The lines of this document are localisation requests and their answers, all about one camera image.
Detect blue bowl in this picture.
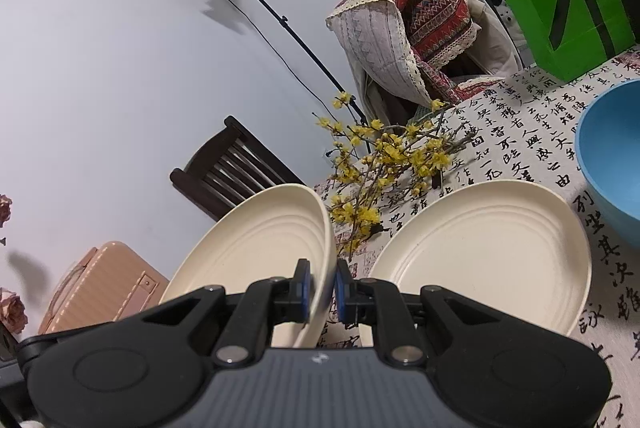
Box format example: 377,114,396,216
575,79,640,249

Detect black light stand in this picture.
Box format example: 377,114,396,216
230,0,373,153

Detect pink suitcase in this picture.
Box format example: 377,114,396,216
37,240,171,336

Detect dark wooden chair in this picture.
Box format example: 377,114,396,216
170,115,306,223

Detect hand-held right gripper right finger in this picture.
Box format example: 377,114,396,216
334,259,505,368

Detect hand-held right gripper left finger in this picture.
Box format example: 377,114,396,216
127,259,313,368

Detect dried pink rose bouquet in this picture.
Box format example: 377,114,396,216
0,194,30,336

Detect yellow flower branches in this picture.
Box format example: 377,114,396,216
314,92,481,259

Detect cream round plate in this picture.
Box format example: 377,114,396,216
359,179,593,349
159,184,335,349

